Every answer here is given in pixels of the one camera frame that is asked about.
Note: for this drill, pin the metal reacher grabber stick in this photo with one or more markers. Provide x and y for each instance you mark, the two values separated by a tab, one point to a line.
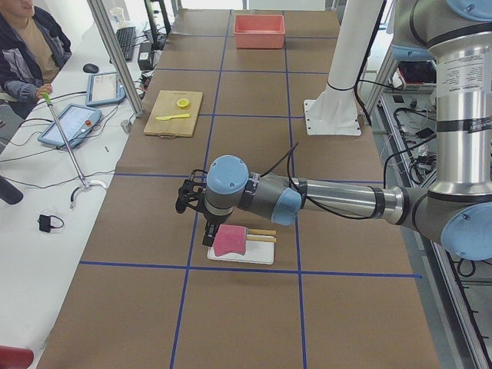
85	183

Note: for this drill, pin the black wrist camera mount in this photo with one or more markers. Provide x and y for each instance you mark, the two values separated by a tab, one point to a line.
191	193

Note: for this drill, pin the red cylinder object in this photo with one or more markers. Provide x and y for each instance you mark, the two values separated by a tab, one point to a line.
15	357

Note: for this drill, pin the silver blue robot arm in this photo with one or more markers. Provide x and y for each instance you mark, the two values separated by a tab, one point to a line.
455	211

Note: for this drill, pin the far blue teach pendant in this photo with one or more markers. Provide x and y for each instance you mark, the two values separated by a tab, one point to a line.
104	89

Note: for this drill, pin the aluminium frame post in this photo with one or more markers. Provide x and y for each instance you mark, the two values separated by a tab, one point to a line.
113	49

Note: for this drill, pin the black keyboard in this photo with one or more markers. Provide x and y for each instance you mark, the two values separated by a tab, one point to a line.
126	39

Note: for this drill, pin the blue teach pendant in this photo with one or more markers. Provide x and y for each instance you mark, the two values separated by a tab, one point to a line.
76	121
104	89

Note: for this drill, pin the pink cloth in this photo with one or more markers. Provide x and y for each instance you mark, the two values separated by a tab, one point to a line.
230	239

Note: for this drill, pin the yellow plastic knife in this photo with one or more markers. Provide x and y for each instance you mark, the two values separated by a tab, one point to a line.
170	117

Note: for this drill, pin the pink plastic bin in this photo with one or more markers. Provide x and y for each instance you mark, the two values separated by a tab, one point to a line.
259	31

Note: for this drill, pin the near blue teach pendant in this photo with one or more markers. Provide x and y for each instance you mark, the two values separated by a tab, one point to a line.
76	121

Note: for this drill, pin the black power adapter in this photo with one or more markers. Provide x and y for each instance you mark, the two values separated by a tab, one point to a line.
145	56

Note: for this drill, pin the seated person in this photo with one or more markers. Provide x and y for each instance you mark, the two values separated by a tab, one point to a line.
34	49

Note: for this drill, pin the wooden cutting board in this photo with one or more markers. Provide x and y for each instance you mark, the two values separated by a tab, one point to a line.
165	104

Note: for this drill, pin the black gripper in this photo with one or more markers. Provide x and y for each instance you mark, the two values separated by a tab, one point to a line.
212	220

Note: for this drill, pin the black computer mouse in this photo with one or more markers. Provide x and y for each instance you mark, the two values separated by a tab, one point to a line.
90	68

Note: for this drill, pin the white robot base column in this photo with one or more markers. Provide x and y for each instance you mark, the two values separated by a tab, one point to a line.
334	111

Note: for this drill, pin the black small clip device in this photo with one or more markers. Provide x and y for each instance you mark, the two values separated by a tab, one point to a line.
47	223

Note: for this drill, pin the person's hand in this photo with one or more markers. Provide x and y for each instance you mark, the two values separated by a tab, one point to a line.
43	90

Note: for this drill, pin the yellow lemon slice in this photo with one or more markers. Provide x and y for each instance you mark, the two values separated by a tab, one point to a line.
183	103

